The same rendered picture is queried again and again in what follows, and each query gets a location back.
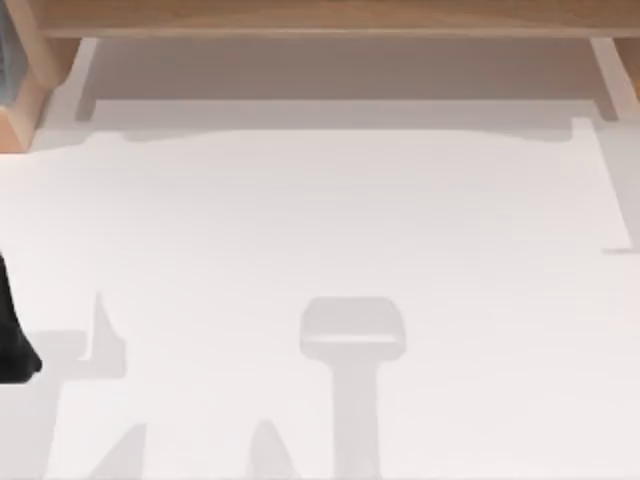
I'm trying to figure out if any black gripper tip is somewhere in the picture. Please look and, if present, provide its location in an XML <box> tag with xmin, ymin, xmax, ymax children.
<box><xmin>0</xmin><ymin>254</ymin><xmax>44</xmax><ymax>386</ymax></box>

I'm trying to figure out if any wooden cupboard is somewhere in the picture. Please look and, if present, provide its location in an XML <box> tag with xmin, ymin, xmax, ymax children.
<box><xmin>0</xmin><ymin>0</ymin><xmax>640</xmax><ymax>124</ymax></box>

